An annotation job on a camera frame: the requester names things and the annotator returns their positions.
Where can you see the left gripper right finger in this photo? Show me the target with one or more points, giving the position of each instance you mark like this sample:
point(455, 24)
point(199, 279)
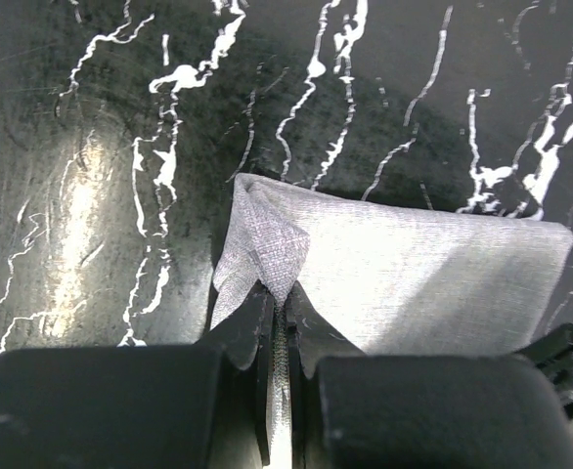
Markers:
point(349, 410)

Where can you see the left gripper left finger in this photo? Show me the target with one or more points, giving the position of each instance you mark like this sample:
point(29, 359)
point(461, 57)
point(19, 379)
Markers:
point(170, 406)

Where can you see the grey cloth napkin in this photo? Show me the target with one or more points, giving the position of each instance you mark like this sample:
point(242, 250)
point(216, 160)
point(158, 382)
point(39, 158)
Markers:
point(392, 280)

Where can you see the black marbled table mat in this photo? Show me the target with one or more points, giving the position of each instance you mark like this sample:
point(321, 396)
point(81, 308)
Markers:
point(124, 123)

